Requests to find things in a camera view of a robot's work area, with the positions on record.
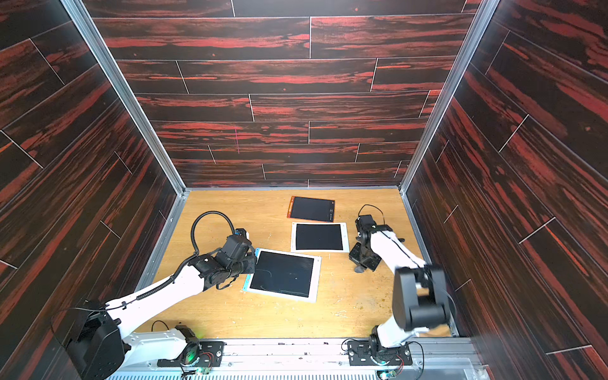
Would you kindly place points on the aluminium front rail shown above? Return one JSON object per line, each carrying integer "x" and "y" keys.
{"x": 330, "y": 358}

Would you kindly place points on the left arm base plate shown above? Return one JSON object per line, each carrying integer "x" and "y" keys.
{"x": 190, "y": 354}

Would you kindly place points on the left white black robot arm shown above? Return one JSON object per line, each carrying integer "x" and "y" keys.
{"x": 102, "y": 340}

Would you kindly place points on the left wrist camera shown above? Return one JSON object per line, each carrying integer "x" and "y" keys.
{"x": 242, "y": 232}

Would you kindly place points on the blue-edged white drawing tablet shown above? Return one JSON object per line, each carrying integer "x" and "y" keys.
{"x": 285, "y": 275}

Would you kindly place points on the red drawing tablet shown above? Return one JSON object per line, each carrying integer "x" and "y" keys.
{"x": 305, "y": 208}

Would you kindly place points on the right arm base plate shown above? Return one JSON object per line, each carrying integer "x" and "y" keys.
{"x": 370, "y": 353}

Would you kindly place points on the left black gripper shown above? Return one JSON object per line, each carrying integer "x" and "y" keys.
{"x": 252, "y": 258}

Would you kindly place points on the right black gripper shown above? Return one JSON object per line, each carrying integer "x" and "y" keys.
{"x": 361, "y": 252}

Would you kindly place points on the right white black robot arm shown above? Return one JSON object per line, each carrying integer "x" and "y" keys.
{"x": 420, "y": 301}

